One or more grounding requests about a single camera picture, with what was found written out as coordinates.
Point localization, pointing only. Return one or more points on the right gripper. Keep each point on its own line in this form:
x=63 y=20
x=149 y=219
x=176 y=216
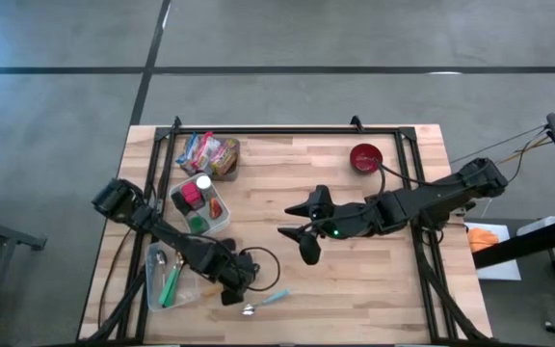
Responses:
x=352 y=221

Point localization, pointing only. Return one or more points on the green black pepper tin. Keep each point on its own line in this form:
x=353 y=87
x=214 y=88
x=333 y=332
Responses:
x=180 y=202

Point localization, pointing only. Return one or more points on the black aluminium table frame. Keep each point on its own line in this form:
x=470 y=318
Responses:
x=306 y=130

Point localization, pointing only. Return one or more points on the clear bin of bottles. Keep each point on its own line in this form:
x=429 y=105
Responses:
x=224 y=217

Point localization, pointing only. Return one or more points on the white container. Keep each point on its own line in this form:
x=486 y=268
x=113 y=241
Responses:
x=537 y=224

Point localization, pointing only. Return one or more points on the clear plastic bin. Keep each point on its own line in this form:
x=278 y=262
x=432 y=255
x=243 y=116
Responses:
x=186 y=296

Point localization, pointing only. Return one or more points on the black clamp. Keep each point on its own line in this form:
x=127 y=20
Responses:
x=356 y=123
x=177 y=123

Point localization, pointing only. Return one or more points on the white paper sheet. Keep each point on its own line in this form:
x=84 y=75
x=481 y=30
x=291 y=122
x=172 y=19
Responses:
x=499 y=265

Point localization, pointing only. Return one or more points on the orange cloth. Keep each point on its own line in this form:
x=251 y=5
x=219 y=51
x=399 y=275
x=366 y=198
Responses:
x=482 y=239

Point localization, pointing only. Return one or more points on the dark grey bin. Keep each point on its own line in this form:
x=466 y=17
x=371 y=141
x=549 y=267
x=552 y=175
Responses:
x=233 y=176

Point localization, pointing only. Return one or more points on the smoked paprika tin red lid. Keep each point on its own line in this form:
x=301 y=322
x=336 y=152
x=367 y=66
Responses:
x=192 y=194

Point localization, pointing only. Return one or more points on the white cap spice jar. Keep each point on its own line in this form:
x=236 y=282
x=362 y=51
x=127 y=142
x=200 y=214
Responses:
x=203 y=182

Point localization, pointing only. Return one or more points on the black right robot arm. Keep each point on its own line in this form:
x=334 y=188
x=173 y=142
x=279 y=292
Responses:
x=431 y=197

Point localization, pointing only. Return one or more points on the red bowl black outside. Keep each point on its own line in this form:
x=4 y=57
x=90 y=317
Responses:
x=365 y=156

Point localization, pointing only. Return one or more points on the small steel spoon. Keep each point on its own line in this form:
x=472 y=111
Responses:
x=161 y=258

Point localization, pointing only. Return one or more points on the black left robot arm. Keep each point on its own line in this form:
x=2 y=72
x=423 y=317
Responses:
x=171 y=236

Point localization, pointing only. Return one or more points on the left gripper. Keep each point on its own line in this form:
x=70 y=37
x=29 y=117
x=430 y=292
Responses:
x=239 y=272

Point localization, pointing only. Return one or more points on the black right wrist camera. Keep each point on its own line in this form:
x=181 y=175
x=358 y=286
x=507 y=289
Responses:
x=322 y=202

